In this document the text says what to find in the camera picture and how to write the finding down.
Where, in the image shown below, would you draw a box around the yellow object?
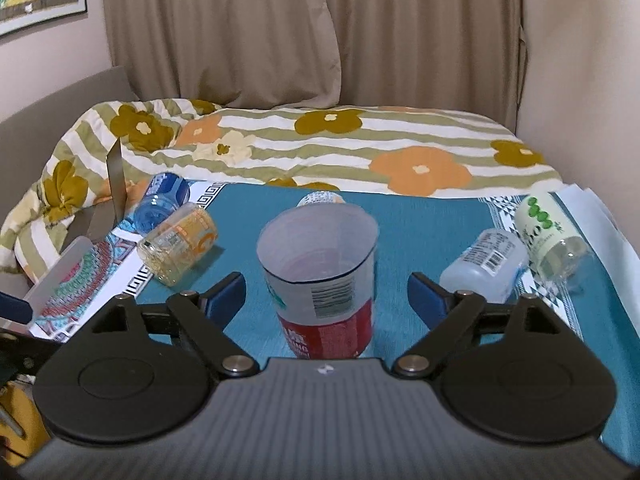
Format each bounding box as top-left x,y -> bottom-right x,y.
0,384 -> 51,467

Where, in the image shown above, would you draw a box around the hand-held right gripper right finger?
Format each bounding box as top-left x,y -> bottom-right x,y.
392,272 -> 564,377

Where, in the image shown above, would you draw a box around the grey sofa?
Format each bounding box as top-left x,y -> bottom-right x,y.
0,65 -> 142,233

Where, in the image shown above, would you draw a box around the blue label plastic bottle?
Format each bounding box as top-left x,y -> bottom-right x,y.
122,172 -> 192,235

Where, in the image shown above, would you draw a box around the small clear bottle barcode label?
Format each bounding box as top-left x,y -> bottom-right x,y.
439,228 -> 530,305

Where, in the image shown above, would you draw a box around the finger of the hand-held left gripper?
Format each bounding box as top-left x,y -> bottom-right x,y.
0,293 -> 35,327

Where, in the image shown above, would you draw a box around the beige curtain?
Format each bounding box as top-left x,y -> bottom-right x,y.
100,0 -> 529,131

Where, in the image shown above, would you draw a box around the floral striped blanket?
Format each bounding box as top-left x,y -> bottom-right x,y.
0,99 -> 564,281

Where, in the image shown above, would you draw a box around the pale paper sheets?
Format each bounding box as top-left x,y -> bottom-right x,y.
554,182 -> 640,263

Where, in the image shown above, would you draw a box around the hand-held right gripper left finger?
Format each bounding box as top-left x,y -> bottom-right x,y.
90,272 -> 261,379

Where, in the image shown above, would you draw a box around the green label plastic bottle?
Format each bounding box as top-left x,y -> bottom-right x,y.
515,195 -> 594,281

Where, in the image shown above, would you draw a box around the clear bottle with white label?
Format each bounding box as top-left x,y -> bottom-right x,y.
296,191 -> 347,209

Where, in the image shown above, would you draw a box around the red and white paper cup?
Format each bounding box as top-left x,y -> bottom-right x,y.
256,204 -> 378,361

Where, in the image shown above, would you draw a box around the orange label plastic bottle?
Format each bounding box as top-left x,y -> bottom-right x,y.
136,203 -> 219,288

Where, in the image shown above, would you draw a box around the grey folded panel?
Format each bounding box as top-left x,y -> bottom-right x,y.
86,139 -> 127,244

